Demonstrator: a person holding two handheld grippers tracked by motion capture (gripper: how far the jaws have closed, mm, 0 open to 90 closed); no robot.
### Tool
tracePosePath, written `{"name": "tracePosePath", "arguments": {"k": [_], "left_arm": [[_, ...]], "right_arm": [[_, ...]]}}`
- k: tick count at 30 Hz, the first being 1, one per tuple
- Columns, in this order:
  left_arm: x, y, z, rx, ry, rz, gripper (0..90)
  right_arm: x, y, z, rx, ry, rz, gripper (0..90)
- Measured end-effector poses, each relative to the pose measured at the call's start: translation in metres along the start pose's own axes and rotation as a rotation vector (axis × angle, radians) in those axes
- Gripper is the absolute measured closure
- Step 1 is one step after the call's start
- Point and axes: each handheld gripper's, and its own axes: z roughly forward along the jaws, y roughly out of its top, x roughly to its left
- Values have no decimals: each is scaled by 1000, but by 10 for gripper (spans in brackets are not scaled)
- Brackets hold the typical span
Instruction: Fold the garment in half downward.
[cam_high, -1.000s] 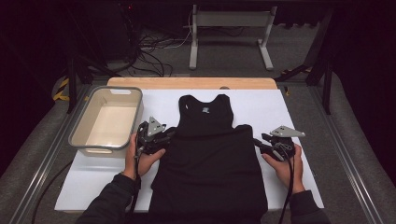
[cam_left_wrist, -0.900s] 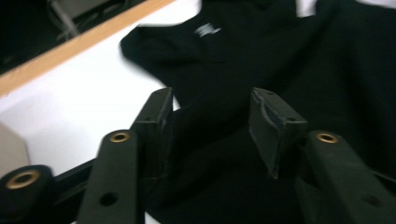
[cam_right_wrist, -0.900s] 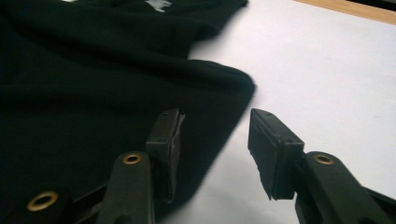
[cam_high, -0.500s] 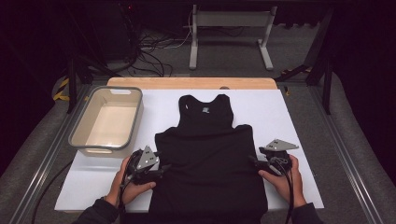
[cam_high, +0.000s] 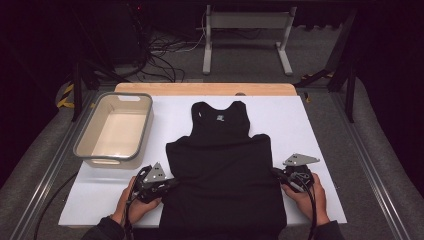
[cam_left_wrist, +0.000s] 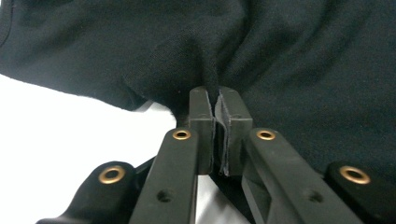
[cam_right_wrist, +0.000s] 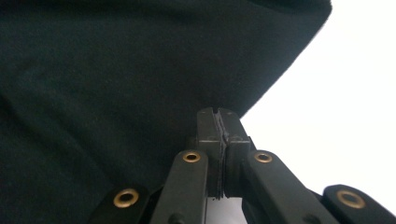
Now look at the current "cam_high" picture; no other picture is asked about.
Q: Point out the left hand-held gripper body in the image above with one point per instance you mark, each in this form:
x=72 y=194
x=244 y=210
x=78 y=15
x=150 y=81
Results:
x=156 y=175

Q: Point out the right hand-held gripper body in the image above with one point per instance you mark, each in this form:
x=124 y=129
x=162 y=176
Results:
x=300 y=159

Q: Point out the black tank top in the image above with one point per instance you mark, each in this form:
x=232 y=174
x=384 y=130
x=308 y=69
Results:
x=220 y=166

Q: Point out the wooden table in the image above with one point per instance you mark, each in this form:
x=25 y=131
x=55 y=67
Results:
x=200 y=89

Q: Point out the grey metal stand frame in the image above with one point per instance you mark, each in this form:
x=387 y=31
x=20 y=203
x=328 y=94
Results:
x=246 y=20

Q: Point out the beige plastic basket grey rim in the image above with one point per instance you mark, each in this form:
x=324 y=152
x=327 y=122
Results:
x=116 y=133

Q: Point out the white table mat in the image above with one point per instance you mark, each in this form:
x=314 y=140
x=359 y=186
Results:
x=300 y=116

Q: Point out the person's left hand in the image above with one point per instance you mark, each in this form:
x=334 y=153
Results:
x=135 y=210

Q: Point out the black metal stand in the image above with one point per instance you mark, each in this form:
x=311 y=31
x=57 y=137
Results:
x=77 y=96
x=350 y=96

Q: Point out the yellow black hazard tape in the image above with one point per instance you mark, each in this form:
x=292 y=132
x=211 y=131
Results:
x=68 y=89

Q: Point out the aluminium floor rail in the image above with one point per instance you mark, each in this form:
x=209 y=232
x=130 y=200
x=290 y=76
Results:
x=370 y=166
x=55 y=166

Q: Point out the dark round table grommet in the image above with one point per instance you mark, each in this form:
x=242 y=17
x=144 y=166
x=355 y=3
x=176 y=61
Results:
x=240 y=94

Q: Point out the person's right hand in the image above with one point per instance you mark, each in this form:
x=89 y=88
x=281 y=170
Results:
x=301 y=201

